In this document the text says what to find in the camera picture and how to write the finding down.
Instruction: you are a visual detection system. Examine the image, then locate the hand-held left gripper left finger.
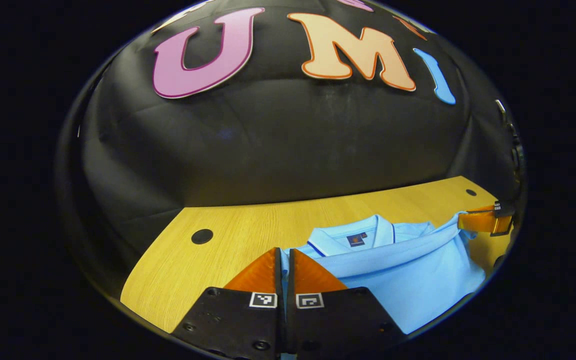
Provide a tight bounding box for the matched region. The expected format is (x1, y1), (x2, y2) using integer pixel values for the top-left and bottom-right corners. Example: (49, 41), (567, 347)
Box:
(172, 247), (287, 360)

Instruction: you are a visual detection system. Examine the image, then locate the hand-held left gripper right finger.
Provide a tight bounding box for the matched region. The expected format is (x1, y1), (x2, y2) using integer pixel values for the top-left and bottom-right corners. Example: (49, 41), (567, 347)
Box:
(287, 248), (409, 360)

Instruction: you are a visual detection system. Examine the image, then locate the light blue T-shirt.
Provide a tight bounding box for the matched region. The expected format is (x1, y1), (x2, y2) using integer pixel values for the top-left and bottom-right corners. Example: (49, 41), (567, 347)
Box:
(280, 212), (489, 360)

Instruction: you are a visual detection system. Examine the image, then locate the black backdrop cloth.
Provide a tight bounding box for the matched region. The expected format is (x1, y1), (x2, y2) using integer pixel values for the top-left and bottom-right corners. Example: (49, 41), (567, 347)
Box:
(55, 0), (526, 301)

